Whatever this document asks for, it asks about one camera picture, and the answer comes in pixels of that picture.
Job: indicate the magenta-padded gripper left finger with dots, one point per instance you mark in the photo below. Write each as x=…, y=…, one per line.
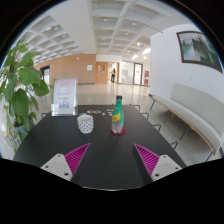
x=58, y=165

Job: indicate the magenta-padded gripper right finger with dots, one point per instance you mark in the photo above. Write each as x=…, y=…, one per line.
x=165, y=166

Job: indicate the green drink bottle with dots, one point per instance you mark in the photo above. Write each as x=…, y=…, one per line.
x=117, y=116

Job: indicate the white dotted cup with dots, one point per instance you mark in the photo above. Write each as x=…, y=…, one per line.
x=85, y=125

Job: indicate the round printed badge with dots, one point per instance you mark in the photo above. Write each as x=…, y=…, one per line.
x=82, y=113
x=97, y=111
x=90, y=111

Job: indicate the long white bench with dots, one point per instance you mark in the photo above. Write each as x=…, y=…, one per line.
x=193, y=106

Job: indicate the clear acrylic sign stand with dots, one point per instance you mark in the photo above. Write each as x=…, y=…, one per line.
x=64, y=95

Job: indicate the green leafy potted plant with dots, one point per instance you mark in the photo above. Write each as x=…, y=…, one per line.
x=21, y=100

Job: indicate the person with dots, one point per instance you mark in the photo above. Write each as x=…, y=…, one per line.
x=113, y=75

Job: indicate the framed landscape painting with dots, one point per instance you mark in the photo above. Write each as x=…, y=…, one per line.
x=198, y=48

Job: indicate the recessed ceiling lights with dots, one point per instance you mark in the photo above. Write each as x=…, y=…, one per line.
x=105, y=19

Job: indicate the white wall notice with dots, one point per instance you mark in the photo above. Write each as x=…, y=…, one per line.
x=89, y=67

